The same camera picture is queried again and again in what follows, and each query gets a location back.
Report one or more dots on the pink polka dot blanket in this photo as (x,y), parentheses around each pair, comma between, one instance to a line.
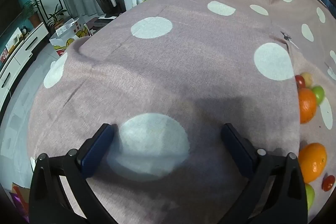
(183,69)

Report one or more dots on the potted plant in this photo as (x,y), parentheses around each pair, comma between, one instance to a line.
(56,17)
(32,11)

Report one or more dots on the orange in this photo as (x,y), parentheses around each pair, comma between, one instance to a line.
(312,162)
(306,105)

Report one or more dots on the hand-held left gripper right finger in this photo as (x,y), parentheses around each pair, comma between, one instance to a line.
(237,150)

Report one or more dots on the white cabinet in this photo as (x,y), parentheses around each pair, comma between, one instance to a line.
(23,50)

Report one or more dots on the green fruit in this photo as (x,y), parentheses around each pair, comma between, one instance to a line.
(309,195)
(319,94)

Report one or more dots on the printed cardboard box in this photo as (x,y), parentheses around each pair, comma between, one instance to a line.
(69,36)

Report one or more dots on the red cherry tomato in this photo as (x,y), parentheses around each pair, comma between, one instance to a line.
(328,183)
(300,81)

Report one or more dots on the small beige fruit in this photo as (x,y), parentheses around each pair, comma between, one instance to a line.
(307,78)

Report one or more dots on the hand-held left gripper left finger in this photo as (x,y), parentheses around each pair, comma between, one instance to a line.
(95,150)

